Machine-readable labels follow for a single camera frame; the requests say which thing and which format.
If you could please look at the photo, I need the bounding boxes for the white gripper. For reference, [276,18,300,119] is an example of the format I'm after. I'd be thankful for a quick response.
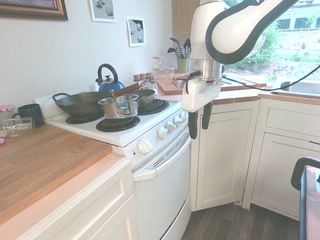
[181,72,223,140]

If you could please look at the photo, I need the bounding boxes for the white oven door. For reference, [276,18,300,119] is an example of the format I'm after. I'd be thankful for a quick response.
[132,134,193,240]

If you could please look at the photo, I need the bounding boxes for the white corner cabinet door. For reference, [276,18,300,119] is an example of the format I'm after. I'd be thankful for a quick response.
[189,99,261,213]

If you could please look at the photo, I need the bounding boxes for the wooden cutting board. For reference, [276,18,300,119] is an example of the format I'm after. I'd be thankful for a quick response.
[155,74,268,96]

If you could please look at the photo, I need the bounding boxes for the green utensil holder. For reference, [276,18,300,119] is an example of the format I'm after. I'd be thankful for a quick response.
[177,57,191,74]

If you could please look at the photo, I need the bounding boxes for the white electric stove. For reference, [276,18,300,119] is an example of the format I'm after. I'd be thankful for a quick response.
[31,83,193,240]

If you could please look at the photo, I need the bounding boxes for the stainless steel saucepan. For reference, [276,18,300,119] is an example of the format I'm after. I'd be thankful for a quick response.
[97,94,140,119]

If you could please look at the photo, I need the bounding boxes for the white sink cabinet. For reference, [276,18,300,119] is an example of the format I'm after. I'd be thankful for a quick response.
[241,92,320,221]

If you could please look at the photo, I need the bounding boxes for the wooden window blind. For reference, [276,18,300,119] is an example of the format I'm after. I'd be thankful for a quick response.
[171,0,201,71]

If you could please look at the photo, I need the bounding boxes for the stainless steel sink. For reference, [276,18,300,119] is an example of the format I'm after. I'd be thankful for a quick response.
[270,81,320,97]

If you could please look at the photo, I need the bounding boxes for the small grey shapes print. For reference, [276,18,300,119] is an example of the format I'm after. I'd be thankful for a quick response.
[126,16,147,48]

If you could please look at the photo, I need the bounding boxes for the black cast iron wok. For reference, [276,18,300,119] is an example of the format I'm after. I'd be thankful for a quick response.
[52,91,116,118]

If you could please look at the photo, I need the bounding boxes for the white counter cabinet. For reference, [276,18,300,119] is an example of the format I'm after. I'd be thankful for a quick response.
[14,156,141,240]

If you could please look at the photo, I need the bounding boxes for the large grey shapes print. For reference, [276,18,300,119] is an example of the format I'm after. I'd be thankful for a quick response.
[89,0,118,24]

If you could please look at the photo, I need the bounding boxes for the dark blue mug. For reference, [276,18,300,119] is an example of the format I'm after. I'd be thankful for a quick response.
[11,103,46,128]

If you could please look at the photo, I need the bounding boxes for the clear glass jar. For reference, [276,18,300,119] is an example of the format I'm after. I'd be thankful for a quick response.
[1,116,37,139]

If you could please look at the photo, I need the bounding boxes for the jar with red checkered lid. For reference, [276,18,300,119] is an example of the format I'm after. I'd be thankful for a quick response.
[0,104,17,131]

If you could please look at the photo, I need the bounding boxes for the wood framed painting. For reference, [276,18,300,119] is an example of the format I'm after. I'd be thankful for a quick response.
[0,0,69,21]

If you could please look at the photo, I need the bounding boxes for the black frying pan wooden handle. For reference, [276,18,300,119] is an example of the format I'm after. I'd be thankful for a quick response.
[111,82,157,108]

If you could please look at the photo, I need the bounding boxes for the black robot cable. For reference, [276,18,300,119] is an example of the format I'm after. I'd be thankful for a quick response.
[183,64,320,95]

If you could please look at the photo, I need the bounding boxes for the blue kettle with black handle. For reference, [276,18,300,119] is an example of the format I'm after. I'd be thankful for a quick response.
[95,63,125,93]

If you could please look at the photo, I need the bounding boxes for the black cart frame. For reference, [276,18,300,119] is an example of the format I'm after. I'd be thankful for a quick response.
[290,156,320,240]

